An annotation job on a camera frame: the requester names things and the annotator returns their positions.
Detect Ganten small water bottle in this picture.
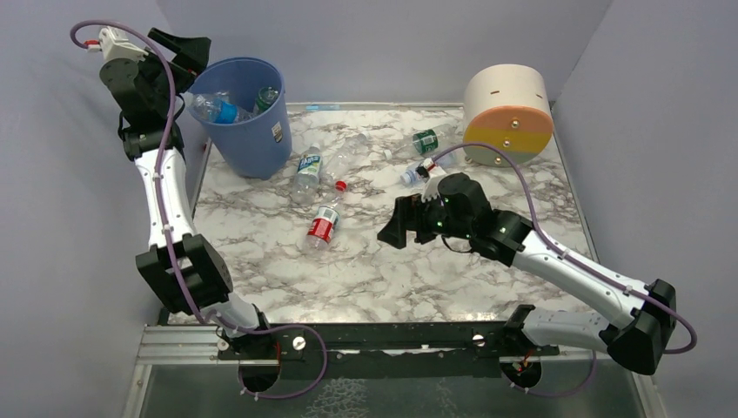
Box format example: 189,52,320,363
399,152,457,186

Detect blue label clear bottle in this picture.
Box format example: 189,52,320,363
183,91,253,125

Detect red label clear bottle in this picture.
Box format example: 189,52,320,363
302,202,343,253

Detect green white label bottle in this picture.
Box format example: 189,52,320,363
253,86,279,115

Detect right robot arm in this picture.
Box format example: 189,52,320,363
377,173,676,375

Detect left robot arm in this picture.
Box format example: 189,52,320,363
97,25,269,341

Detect blue plastic bin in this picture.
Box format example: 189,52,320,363
189,57,292,179

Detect dark green label bottle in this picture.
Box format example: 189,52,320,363
382,124,457,160

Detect clear bottle red cap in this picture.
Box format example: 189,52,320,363
320,131,370,186

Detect blue green label bottle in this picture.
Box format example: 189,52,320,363
291,143,323,205

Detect cream cylinder with striped face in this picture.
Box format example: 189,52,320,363
463,64,554,165

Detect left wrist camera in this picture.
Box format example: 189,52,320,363
84,26,148,63

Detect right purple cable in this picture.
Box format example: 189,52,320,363
432,142,698,399

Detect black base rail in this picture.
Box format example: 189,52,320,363
218,320,559,381

